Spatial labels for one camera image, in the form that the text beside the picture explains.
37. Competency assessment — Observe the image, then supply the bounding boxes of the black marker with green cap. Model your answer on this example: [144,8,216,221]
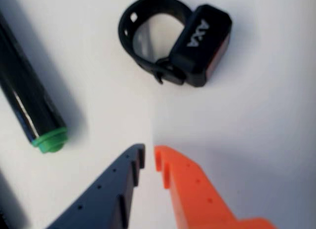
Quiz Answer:
[0,11,68,154]

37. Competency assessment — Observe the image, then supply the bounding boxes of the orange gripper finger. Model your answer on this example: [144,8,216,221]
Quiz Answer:
[154,145,276,229]

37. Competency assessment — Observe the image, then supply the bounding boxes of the black AXA bike light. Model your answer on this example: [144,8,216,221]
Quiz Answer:
[118,0,233,88]

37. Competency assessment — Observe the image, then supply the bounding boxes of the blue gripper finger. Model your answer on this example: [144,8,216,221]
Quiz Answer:
[45,143,146,229]

